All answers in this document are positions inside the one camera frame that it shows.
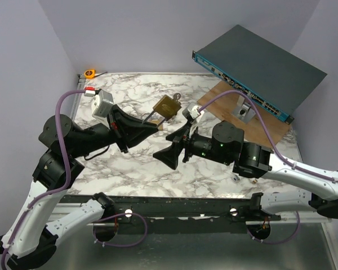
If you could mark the metal switch stand bracket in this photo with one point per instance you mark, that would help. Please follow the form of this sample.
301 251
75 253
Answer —
243 110

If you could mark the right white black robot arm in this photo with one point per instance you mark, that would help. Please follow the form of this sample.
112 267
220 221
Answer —
316 189

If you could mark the long shackle brass padlock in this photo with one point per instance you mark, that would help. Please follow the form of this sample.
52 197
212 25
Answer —
166 107

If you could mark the white tap fitting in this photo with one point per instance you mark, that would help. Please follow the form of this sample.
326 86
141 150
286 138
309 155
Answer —
238 179

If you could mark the silver padlock key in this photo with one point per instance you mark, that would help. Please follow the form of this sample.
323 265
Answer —
176 96

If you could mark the orange tape measure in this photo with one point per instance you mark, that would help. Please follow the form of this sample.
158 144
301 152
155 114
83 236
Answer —
91 74

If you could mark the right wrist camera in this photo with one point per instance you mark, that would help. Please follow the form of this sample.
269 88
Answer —
193 114

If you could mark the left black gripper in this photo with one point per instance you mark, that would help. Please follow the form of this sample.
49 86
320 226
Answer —
132 127

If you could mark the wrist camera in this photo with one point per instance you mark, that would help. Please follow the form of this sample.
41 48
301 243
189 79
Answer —
101 104
193 114

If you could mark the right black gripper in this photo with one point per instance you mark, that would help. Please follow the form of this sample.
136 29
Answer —
170 154

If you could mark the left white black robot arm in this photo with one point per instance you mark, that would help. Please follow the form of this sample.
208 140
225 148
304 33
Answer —
32 240

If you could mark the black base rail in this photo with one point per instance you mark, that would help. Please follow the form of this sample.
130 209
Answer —
170 215

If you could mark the teal network switch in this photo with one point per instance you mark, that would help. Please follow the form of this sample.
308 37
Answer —
271 77

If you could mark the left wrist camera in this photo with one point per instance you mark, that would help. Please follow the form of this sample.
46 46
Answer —
101 104

